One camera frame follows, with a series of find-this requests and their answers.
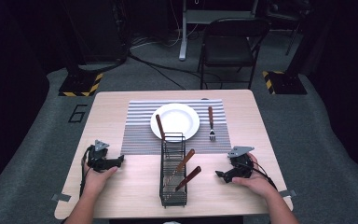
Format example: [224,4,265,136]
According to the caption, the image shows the black folding chair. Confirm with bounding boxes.
[197,16,272,91]

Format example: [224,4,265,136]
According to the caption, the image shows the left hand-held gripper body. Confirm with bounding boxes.
[86,139,121,173]

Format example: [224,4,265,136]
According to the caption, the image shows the wooden-handled fork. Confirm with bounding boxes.
[207,105,217,142]

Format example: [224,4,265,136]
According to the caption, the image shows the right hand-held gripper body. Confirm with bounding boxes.
[226,145,255,184]

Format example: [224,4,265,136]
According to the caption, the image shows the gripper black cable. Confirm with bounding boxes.
[247,160,279,191]
[78,145,95,198]

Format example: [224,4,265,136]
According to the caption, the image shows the thick black floor cable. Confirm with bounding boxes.
[126,49,225,91]

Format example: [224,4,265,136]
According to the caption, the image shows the white plate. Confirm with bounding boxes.
[149,103,201,144]

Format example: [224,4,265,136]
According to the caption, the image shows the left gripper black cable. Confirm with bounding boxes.
[78,145,95,198]

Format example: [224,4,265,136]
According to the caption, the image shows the white floor cables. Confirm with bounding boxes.
[130,6,200,50]

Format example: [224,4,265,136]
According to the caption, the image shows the wooden-handled utensil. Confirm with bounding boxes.
[167,147,197,185]
[155,113,167,142]
[174,165,202,192]

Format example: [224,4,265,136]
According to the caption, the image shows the white metal stand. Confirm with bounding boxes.
[178,0,259,62]

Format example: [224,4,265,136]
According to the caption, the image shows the black wire cutlery rack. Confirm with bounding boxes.
[158,132,188,209]

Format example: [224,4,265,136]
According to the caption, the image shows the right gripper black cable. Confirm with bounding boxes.
[247,160,279,191]

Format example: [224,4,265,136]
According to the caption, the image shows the grey striped placemat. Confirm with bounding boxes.
[120,98,233,156]

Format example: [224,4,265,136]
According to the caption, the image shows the person's left hand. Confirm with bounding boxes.
[81,161,119,198]

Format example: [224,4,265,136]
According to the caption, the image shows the grey tape piece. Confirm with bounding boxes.
[278,189,297,199]
[50,192,73,203]

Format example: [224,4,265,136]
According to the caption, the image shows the person's right hand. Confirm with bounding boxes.
[231,152,278,200]

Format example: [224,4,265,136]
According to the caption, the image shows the hazard-striped black base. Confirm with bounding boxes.
[262,70,309,96]
[58,71,104,98]

